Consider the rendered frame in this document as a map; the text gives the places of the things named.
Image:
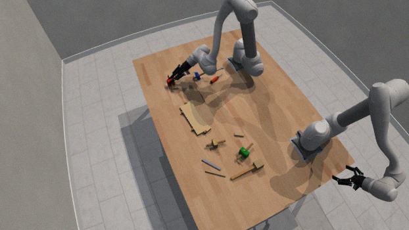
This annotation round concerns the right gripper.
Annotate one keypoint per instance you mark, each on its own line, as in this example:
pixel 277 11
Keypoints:
pixel 179 72

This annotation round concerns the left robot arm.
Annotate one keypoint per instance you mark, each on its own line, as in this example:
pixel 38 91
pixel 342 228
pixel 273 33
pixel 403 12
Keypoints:
pixel 382 99

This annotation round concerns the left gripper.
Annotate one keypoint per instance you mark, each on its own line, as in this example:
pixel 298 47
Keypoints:
pixel 356 179

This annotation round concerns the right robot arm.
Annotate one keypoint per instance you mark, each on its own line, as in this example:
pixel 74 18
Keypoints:
pixel 246 11

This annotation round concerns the wooden mallet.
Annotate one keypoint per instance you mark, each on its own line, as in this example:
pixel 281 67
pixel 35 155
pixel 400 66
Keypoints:
pixel 256 164

